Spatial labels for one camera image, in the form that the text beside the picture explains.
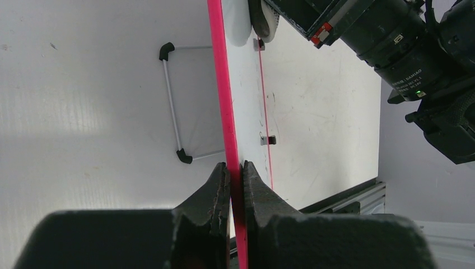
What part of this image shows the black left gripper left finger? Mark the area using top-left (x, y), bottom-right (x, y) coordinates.
top-left (15, 163), bottom-right (230, 268)

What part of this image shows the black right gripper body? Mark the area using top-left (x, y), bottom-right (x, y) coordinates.
top-left (266, 0), bottom-right (374, 47)

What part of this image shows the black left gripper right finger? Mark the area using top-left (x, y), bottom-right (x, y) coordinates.
top-left (242, 161), bottom-right (436, 268)

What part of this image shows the grey eraser cloth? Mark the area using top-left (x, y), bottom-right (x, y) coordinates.
top-left (248, 0), bottom-right (280, 43)

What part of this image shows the pink-framed whiteboard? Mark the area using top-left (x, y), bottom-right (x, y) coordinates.
top-left (207, 1), bottom-right (273, 268)

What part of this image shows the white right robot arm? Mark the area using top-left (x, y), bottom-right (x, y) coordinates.
top-left (269, 0), bottom-right (474, 164)

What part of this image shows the black whiteboard clip upper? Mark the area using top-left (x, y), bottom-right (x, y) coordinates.
top-left (253, 38), bottom-right (266, 52)

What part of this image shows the aluminium frame rail front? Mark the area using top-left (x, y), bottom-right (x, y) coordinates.
top-left (300, 179), bottom-right (386, 215)

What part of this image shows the white wire whiteboard stand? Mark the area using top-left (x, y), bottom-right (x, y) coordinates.
top-left (158, 42), bottom-right (225, 164)

